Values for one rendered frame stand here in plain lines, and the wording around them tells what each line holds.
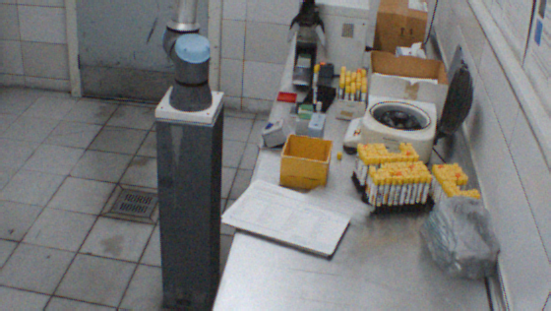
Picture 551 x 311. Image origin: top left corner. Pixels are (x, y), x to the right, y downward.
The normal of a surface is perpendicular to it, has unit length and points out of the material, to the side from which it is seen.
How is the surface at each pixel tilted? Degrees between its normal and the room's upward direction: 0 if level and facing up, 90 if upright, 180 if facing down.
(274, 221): 0
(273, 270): 0
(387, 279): 0
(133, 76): 92
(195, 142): 90
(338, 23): 90
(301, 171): 90
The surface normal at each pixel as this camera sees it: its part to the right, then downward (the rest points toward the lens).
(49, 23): -0.13, 0.51
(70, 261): 0.07, -0.86
